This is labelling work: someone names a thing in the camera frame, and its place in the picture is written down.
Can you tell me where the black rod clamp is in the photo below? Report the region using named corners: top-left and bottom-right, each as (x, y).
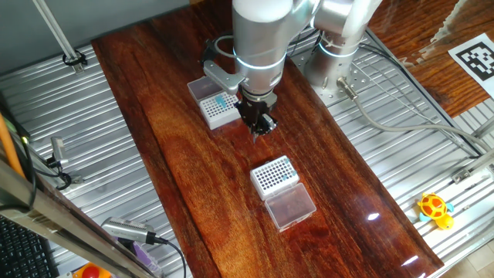
top-left (62, 49), bottom-right (89, 67)

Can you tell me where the black hanging cable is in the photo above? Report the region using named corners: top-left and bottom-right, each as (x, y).
top-left (0, 137), bottom-right (38, 212)

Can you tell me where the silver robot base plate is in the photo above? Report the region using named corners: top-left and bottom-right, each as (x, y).
top-left (291, 46), bottom-right (371, 107)

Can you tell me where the aluminium profile bracket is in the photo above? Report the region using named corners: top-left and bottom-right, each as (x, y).
top-left (451, 149), bottom-right (494, 185)

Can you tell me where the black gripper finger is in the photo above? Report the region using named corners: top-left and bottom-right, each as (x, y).
top-left (260, 113), bottom-right (279, 134)
top-left (246, 117), bottom-right (264, 137)

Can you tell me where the black keyboard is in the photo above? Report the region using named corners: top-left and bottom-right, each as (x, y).
top-left (0, 214), bottom-right (61, 278)

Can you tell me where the white hinged pipette tip box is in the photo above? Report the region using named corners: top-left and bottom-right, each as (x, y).
top-left (187, 76), bottom-right (243, 131)
top-left (249, 154), bottom-right (317, 232)

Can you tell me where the white paper marker sheet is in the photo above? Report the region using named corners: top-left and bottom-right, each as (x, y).
top-left (447, 32), bottom-right (494, 100)

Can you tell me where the yellow orange turtle toy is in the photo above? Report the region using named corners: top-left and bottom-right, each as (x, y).
top-left (417, 192), bottom-right (455, 231)

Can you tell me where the aluminium rod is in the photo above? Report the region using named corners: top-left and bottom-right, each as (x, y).
top-left (31, 0), bottom-right (84, 74)

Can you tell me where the grey cable with metal connector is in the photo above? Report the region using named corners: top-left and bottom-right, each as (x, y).
top-left (336, 76), bottom-right (494, 154)

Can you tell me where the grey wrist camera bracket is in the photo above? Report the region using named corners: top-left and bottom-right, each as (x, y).
top-left (202, 59), bottom-right (247, 97)

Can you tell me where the purple pipette tip box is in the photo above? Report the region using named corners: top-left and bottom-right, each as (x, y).
top-left (130, 241), bottom-right (163, 277)

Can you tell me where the black camera cable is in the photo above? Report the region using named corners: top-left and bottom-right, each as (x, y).
top-left (148, 231), bottom-right (188, 278)

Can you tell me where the glossy wooden board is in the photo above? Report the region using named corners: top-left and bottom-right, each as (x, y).
top-left (91, 0), bottom-right (445, 278)

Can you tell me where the aluminium frame beam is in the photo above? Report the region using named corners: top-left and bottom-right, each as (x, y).
top-left (0, 158), bottom-right (163, 278)

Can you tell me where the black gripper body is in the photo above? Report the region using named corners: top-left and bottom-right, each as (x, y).
top-left (234, 94), bottom-right (279, 125)

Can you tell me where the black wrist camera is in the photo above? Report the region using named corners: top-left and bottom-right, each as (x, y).
top-left (199, 38), bottom-right (218, 66)

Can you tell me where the orange pole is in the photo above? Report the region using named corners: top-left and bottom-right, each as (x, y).
top-left (0, 111), bottom-right (26, 178)

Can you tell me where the aluminium profile bar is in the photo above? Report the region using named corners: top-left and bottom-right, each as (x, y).
top-left (471, 115), bottom-right (494, 139)

